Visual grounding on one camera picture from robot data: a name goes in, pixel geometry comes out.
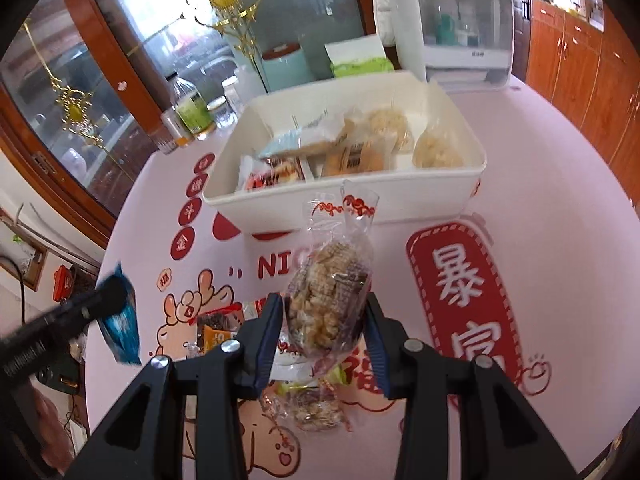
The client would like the clear bag brown nut brittle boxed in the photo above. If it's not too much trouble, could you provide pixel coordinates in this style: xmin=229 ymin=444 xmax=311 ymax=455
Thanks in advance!
xmin=271 ymin=180 xmax=378 ymax=384

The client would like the clear bag yellow puffed snack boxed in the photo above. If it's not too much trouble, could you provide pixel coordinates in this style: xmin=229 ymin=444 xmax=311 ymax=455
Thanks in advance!
xmin=367 ymin=107 xmax=414 ymax=154

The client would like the pink printed tablecloth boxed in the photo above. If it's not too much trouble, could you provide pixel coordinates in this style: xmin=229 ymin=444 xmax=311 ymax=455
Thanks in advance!
xmin=101 ymin=80 xmax=639 ymax=471

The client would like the small clear nut snack bag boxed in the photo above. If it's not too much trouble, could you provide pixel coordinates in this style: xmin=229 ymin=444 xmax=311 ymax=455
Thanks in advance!
xmin=259 ymin=376 xmax=352 ymax=432

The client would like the small glass jar orange base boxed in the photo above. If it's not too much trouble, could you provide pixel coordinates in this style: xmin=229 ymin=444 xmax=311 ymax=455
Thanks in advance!
xmin=160 ymin=107 xmax=193 ymax=148

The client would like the red white snack packet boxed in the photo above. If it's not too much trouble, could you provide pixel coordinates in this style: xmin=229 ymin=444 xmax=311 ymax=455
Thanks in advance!
xmin=236 ymin=155 xmax=306 ymax=193

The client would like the clear bottle green label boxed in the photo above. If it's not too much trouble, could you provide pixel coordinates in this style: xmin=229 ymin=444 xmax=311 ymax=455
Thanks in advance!
xmin=166 ymin=72 xmax=216 ymax=140

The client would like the white squeeze wash bottle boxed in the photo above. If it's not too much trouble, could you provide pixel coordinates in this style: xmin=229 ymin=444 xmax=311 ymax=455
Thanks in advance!
xmin=222 ymin=66 xmax=266 ymax=116

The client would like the brown bread snack packet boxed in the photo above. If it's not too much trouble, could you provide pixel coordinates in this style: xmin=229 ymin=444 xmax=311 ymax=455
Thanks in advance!
xmin=321 ymin=134 xmax=393 ymax=178

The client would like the white plastic storage bin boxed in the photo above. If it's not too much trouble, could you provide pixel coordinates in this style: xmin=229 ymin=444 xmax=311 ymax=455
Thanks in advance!
xmin=203 ymin=72 xmax=487 ymax=234

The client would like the pale blue snack packet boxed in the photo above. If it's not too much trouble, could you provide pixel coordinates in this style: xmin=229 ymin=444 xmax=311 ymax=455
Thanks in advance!
xmin=257 ymin=113 xmax=346 ymax=159

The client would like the mint green cylindrical canister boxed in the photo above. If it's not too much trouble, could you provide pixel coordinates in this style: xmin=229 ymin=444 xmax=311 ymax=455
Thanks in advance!
xmin=262 ymin=42 xmax=316 ymax=92

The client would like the green tissue box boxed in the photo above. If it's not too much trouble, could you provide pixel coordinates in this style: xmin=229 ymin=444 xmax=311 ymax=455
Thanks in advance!
xmin=324 ymin=35 xmax=395 ymax=78

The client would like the white dish cabinet with cover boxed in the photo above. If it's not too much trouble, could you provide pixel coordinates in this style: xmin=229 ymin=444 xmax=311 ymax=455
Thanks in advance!
xmin=372 ymin=0 xmax=514 ymax=92

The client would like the orange wooden cabinet wall unit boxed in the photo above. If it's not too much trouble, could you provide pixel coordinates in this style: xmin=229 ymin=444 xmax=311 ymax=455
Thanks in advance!
xmin=526 ymin=0 xmax=639 ymax=203

